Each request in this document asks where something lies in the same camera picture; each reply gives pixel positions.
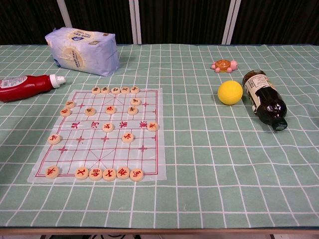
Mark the round wooden chess piece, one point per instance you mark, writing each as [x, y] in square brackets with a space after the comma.
[108, 127]
[115, 90]
[109, 174]
[127, 137]
[124, 89]
[122, 172]
[132, 110]
[65, 112]
[90, 111]
[81, 173]
[95, 174]
[134, 89]
[152, 126]
[105, 89]
[135, 101]
[54, 139]
[136, 175]
[96, 90]
[110, 109]
[52, 172]
[70, 103]

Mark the clear plastic chess board mat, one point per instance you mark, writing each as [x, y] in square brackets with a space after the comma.
[74, 159]

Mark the green checked tablecloth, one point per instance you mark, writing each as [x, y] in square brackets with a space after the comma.
[199, 149]

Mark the yellow ball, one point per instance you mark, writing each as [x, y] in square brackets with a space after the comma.
[230, 92]

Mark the pink orange turtle toy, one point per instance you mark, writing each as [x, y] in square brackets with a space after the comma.
[222, 65]

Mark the blue tissue pack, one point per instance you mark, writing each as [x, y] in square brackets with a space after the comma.
[82, 52]

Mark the black corrugated partition panel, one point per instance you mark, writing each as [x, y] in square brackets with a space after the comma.
[99, 15]
[27, 20]
[276, 20]
[184, 20]

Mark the brown glass bottle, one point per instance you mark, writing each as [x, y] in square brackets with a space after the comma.
[266, 99]

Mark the red ketchup squeeze bottle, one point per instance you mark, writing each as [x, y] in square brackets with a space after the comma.
[25, 87]

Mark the white partition frame post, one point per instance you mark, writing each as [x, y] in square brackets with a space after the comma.
[231, 22]
[135, 22]
[64, 12]

